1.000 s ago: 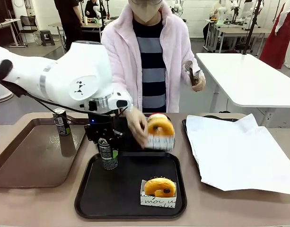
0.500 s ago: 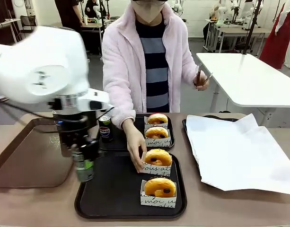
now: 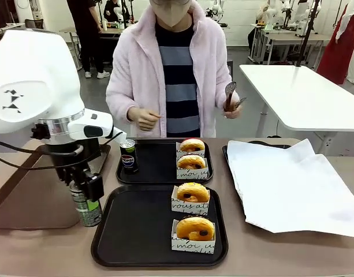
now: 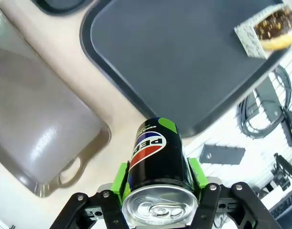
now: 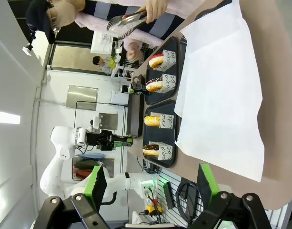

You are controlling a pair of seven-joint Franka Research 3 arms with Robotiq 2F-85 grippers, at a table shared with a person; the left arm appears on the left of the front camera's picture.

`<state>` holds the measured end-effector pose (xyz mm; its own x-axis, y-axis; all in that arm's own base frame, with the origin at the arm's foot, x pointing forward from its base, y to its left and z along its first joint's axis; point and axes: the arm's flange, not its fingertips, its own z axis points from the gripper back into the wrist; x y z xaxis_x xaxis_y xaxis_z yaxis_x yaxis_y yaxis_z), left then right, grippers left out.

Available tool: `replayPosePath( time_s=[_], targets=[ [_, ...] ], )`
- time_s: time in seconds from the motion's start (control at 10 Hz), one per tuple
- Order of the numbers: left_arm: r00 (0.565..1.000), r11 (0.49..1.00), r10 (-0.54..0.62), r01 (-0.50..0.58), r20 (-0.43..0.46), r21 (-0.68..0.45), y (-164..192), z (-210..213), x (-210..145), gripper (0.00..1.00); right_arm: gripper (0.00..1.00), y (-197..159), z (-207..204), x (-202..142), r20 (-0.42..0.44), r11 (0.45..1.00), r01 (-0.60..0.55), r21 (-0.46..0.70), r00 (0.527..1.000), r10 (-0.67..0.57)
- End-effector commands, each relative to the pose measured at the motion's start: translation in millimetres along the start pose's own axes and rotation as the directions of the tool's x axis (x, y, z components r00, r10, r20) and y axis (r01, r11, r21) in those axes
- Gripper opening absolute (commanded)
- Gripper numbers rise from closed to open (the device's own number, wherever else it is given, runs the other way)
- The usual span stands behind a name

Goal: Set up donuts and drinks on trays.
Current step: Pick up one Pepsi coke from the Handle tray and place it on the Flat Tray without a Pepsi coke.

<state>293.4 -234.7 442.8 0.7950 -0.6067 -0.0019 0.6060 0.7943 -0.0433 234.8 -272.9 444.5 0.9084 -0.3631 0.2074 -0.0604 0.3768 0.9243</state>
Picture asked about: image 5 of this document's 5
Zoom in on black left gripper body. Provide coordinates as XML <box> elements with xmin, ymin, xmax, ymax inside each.
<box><xmin>86</xmin><ymin>130</ymin><xmax>113</xmax><ymax>151</ymax></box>

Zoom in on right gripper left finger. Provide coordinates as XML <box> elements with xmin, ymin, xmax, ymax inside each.
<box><xmin>33</xmin><ymin>164</ymin><xmax>111</xmax><ymax>229</ymax></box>

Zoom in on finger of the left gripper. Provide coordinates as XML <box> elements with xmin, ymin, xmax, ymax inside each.
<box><xmin>112</xmin><ymin>136</ymin><xmax>134</xmax><ymax>147</ymax></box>

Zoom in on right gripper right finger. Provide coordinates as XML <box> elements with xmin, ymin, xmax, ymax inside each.
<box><xmin>190</xmin><ymin>163</ymin><xmax>272</xmax><ymax>229</ymax></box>

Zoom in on silver metal tongs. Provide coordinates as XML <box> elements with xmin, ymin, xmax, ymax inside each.
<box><xmin>106</xmin><ymin>10</ymin><xmax>148</xmax><ymax>41</ymax></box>

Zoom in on person's right forearm pink sleeve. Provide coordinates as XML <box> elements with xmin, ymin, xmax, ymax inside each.
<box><xmin>123</xmin><ymin>31</ymin><xmax>165</xmax><ymax>48</ymax></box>

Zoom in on person's left forearm pink sleeve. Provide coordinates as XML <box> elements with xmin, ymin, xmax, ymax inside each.
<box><xmin>166</xmin><ymin>0</ymin><xmax>205</xmax><ymax>20</ymax></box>

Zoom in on person's right hand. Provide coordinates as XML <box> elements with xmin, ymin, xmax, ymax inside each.
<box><xmin>126</xmin><ymin>42</ymin><xmax>143</xmax><ymax>62</ymax></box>

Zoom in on person's left hand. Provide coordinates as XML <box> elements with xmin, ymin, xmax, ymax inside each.
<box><xmin>138</xmin><ymin>0</ymin><xmax>168</xmax><ymax>24</ymax></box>

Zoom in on brown plastic serving tray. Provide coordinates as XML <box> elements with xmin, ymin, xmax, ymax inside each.
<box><xmin>126</xmin><ymin>73</ymin><xmax>146</xmax><ymax>139</ymax></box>

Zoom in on chocolate glazed donut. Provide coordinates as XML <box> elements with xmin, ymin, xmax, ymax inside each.
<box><xmin>142</xmin><ymin>144</ymin><xmax>160</xmax><ymax>157</ymax></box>

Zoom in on dark blue-grey tray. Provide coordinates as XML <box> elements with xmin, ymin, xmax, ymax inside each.
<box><xmin>145</xmin><ymin>36</ymin><xmax>179</xmax><ymax>105</ymax></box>
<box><xmin>142</xmin><ymin>100</ymin><xmax>177</xmax><ymax>169</ymax></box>

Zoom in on yellow frosted donut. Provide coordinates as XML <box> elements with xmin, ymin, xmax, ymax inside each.
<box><xmin>144</xmin><ymin>115</ymin><xmax>161</xmax><ymax>127</ymax></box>

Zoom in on black power adapter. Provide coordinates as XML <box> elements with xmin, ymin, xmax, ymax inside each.
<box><xmin>163</xmin><ymin>182</ymin><xmax>175</xmax><ymax>210</ymax></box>

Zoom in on script-printed paper sheet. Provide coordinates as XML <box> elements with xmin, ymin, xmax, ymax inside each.
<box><xmin>157</xmin><ymin>142</ymin><xmax>173</xmax><ymax>161</ymax></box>
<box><xmin>159</xmin><ymin>73</ymin><xmax>177</xmax><ymax>94</ymax></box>
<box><xmin>159</xmin><ymin>49</ymin><xmax>177</xmax><ymax>72</ymax></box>
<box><xmin>150</xmin><ymin>112</ymin><xmax>175</xmax><ymax>129</ymax></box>

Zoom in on yellow emergency stop box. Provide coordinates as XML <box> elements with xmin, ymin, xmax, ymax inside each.
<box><xmin>145</xmin><ymin>203</ymin><xmax>163</xmax><ymax>215</ymax></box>

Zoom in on chocolate sprinkle donut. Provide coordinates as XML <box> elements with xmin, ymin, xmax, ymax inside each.
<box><xmin>145</xmin><ymin>77</ymin><xmax>163</xmax><ymax>93</ymax></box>

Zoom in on background person dark hair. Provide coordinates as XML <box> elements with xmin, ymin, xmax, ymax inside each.
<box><xmin>92</xmin><ymin>55</ymin><xmax>113</xmax><ymax>75</ymax></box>

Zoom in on pink frosted donut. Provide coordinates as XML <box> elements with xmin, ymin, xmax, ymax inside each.
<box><xmin>148</xmin><ymin>54</ymin><xmax>165</xmax><ymax>70</ymax></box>

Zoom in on large white paper sheet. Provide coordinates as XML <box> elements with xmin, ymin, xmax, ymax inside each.
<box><xmin>174</xmin><ymin>0</ymin><xmax>265</xmax><ymax>183</ymax></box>

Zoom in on ceiling light panel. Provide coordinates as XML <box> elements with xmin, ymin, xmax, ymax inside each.
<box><xmin>0</xmin><ymin>110</ymin><xmax>21</xmax><ymax>125</ymax></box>

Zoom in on white printed poster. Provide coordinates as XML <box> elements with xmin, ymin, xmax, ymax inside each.
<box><xmin>90</xmin><ymin>30</ymin><xmax>114</xmax><ymax>54</ymax></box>

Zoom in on person in pink cardigan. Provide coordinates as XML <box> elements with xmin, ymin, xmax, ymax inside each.
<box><xmin>25</xmin><ymin>0</ymin><xmax>187</xmax><ymax>45</ymax></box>

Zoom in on small steel wall plate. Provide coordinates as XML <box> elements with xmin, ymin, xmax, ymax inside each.
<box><xmin>98</xmin><ymin>112</ymin><xmax>119</xmax><ymax>131</ymax></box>

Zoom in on black device with cable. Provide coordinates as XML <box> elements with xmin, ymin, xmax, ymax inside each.
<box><xmin>176</xmin><ymin>180</ymin><xmax>205</xmax><ymax>217</ymax></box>

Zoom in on large steel wall plate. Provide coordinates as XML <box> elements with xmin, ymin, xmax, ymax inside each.
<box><xmin>65</xmin><ymin>85</ymin><xmax>99</xmax><ymax>111</ymax></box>

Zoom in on camera on black stand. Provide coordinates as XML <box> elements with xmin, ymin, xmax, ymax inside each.
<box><xmin>21</xmin><ymin>22</ymin><xmax>38</xmax><ymax>57</ymax></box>

